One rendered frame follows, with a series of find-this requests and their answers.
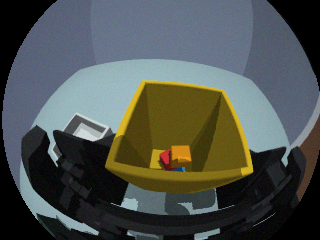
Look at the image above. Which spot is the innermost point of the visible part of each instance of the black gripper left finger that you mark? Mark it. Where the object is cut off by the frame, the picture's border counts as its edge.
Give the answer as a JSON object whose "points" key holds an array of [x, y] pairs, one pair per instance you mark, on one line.
{"points": [[93, 155]]}

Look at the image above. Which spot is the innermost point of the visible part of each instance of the small orange block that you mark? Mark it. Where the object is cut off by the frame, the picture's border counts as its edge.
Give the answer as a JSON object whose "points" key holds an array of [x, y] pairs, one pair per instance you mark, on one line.
{"points": [[179, 156]]}

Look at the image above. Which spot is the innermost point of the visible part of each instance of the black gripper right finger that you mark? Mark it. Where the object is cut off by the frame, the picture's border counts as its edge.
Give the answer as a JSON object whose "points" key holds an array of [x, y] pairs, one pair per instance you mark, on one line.
{"points": [[226, 194]]}

